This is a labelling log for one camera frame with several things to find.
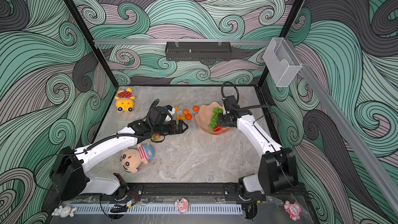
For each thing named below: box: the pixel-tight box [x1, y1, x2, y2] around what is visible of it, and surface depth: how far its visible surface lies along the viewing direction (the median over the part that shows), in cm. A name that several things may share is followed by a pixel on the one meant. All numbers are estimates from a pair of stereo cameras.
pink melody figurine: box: [283, 200, 303, 222], surface depth 67 cm
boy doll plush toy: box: [120, 143, 155, 174], surface depth 79 cm
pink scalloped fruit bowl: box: [194, 101, 231, 136], surface depth 100 cm
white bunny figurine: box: [51, 205, 78, 219], surface depth 68 cm
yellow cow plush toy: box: [114, 87, 136, 113], surface depth 104 cm
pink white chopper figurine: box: [174, 197, 189, 215], surface depth 69 cm
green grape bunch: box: [208, 106, 224, 131], surface depth 99 cm
